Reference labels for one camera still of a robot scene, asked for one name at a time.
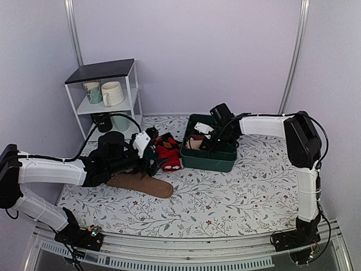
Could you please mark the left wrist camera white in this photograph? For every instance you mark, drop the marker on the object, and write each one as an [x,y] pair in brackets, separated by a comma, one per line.
[141,142]

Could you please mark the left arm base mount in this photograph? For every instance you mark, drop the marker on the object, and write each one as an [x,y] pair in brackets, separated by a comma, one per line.
[90,238]

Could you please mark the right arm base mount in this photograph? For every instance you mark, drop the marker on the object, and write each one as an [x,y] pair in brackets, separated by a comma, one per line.
[288,240]

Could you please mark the teal patterned mug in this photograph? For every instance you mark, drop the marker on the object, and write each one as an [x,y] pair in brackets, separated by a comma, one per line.
[93,91]

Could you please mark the black mug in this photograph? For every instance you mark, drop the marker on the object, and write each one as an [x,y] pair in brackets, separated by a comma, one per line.
[103,122]

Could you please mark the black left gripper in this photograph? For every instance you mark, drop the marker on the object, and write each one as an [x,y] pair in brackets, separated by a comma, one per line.
[154,167]

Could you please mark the white shelf unit black top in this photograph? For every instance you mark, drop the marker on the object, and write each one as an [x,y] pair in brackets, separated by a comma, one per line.
[124,71]

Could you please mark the green divided organizer tray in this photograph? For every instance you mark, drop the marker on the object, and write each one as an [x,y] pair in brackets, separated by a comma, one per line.
[221,158]

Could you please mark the pale green mug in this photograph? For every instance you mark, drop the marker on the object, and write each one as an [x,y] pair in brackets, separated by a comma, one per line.
[120,123]

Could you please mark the brown tan sock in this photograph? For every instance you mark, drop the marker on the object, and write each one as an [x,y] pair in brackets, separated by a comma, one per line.
[142,183]

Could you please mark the black orange argyle sock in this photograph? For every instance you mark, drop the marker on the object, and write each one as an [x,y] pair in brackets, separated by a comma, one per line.
[168,141]

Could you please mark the right aluminium corner post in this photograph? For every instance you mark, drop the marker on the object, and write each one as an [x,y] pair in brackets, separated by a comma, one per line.
[300,34]

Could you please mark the aluminium corner post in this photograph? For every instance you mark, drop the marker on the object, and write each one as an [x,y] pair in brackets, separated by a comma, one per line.
[72,26]
[300,34]

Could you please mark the aluminium front rail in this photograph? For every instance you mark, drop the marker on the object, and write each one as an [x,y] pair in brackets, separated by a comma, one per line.
[246,252]

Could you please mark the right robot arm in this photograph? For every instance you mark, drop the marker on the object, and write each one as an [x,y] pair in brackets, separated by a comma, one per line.
[277,174]

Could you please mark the cream white mug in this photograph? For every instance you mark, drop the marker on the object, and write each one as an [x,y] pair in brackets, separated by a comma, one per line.
[112,93]

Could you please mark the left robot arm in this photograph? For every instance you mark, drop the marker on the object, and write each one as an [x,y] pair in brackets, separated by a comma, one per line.
[115,162]

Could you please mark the beige striped sock pair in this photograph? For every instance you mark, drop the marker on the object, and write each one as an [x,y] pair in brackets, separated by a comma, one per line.
[195,142]

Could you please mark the left aluminium corner post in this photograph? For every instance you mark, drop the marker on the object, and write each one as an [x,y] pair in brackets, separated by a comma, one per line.
[72,26]

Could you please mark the red santa sock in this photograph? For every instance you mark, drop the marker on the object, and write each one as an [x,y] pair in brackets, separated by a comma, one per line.
[172,160]

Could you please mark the dark green sock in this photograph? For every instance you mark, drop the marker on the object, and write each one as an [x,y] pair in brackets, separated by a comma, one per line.
[150,154]

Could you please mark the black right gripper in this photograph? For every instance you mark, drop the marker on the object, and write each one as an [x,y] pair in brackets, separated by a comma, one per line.
[206,145]

